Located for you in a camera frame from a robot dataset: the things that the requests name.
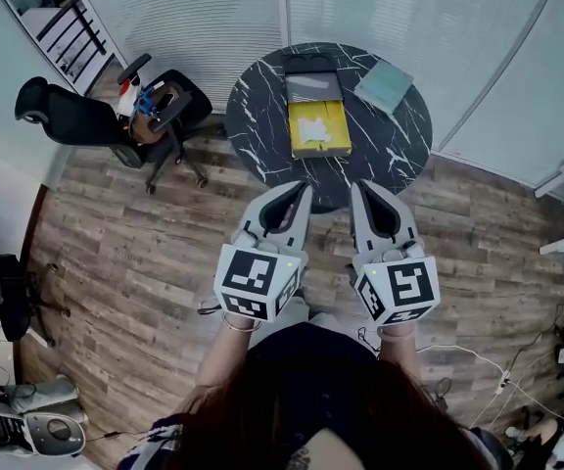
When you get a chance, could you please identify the silver bangle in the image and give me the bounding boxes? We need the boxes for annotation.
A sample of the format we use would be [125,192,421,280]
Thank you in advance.
[220,310,263,335]

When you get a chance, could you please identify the teal book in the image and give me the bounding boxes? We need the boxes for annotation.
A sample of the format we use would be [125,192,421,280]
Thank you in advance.
[352,58,415,115]

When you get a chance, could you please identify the person's dark blue top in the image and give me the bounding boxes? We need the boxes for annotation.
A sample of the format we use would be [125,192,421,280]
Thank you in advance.
[115,320,513,470]

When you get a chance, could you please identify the person's light grey trousers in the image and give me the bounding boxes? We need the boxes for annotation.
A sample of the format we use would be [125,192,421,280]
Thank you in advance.
[264,294,342,335]

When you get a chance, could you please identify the black swivel chair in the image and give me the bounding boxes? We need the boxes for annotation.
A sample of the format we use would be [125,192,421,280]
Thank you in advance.
[0,225,73,348]

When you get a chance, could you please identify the white floor cable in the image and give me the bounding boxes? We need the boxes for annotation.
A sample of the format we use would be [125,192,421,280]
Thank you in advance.
[416,343,564,430]

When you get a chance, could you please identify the white and red plastic bag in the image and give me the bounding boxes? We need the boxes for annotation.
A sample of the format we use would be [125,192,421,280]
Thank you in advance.
[116,76,142,118]

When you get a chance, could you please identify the person's left forearm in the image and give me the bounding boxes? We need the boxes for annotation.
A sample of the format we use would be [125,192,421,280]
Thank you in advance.
[194,310,264,392]

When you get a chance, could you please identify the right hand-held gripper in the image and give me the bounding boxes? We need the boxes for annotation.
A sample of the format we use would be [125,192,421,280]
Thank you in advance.
[349,179,442,328]

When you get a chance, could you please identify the white cable switch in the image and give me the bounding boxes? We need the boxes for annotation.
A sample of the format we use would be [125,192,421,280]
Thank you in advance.
[494,368,513,396]

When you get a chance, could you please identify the person's right forearm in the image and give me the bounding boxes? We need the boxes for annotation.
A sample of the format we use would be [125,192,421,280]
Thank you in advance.
[376,324,425,391]

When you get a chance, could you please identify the pink bracelet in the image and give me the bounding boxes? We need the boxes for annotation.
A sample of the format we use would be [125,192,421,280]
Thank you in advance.
[378,328,418,343]

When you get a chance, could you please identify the blue lanyard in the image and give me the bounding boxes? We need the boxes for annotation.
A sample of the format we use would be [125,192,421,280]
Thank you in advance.
[132,84,160,118]

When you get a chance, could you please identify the black mesh office chair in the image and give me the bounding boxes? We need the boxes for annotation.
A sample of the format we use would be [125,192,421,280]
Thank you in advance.
[14,53,214,196]

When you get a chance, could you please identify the brown leather bag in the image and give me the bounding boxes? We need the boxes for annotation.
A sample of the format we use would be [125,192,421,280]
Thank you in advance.
[127,79,186,147]

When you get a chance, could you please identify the thin black cable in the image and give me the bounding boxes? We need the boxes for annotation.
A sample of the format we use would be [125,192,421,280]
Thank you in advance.
[356,327,382,353]

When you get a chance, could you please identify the black railing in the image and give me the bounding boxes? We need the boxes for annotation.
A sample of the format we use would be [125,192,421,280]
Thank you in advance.
[35,0,109,75]

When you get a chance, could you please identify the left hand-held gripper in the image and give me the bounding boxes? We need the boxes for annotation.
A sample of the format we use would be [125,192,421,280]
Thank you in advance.
[212,179,314,323]

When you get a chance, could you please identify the grey device with round dial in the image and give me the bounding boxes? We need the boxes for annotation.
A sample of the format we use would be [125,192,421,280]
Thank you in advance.
[23,410,87,458]

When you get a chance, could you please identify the black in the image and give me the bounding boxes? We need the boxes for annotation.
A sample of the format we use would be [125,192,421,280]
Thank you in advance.
[280,52,354,161]

